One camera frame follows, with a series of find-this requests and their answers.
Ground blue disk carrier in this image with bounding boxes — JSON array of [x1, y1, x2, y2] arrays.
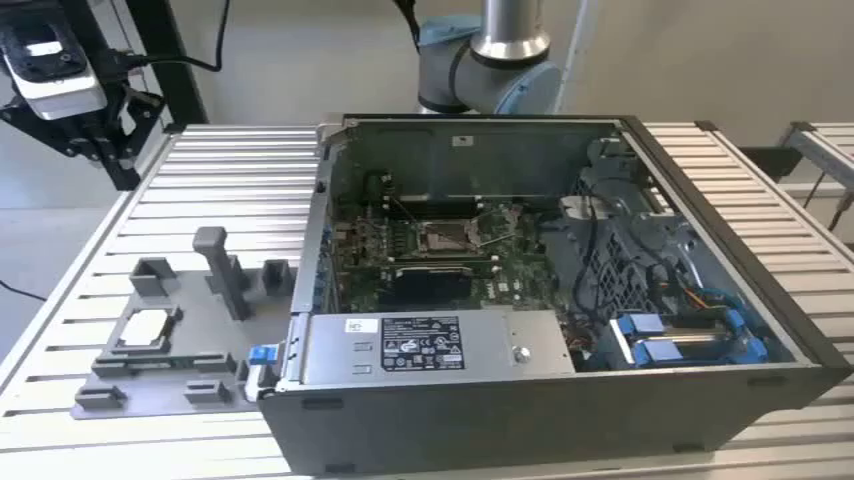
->
[[629, 333, 770, 370], [609, 309, 744, 335]]

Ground black vertical post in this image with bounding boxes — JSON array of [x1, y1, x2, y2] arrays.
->
[[142, 0, 210, 134]]

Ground black floor cable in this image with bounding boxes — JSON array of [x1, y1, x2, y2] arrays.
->
[[0, 278, 47, 302]]

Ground silver CPU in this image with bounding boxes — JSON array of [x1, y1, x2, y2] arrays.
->
[[116, 309, 178, 347]]

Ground green motherboard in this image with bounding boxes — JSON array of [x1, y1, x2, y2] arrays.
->
[[326, 195, 577, 315]]

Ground CPU socket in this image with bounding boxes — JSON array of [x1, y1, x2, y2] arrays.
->
[[417, 218, 483, 257]]

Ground black power supply label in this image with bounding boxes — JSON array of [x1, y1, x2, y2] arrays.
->
[[378, 314, 465, 372]]

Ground black RAM slot row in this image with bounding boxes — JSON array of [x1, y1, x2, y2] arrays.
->
[[389, 253, 501, 267], [389, 195, 485, 210]]

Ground orange yellow wires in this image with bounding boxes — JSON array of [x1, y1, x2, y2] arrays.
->
[[686, 287, 722, 311]]

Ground black heatsink block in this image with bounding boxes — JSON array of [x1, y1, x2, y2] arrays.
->
[[363, 171, 394, 221]]

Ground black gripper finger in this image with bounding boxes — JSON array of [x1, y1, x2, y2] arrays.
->
[[99, 89, 166, 192], [0, 94, 92, 162]]

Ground silver power supply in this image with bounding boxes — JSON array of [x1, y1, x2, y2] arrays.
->
[[291, 308, 579, 390]]

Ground grey parts rack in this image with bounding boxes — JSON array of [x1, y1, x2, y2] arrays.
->
[[70, 226, 302, 421]]

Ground blue case latch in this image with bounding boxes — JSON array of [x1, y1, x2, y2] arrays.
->
[[243, 342, 277, 402]]

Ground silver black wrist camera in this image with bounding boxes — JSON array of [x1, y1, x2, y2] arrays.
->
[[0, 14, 110, 122]]

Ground black box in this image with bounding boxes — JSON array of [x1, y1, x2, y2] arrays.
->
[[736, 144, 804, 182]]

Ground metal socket cover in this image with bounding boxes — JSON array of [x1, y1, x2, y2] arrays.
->
[[419, 218, 483, 240]]

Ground black open PC case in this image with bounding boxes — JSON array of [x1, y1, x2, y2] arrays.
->
[[257, 113, 854, 475]]

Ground aluminium slat side table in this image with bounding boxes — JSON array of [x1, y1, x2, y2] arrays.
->
[[778, 119, 854, 232]]

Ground grey metal drive cage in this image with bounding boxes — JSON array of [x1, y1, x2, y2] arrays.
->
[[538, 138, 797, 372]]

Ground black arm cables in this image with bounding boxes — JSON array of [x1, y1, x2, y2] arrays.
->
[[391, 0, 425, 37]]

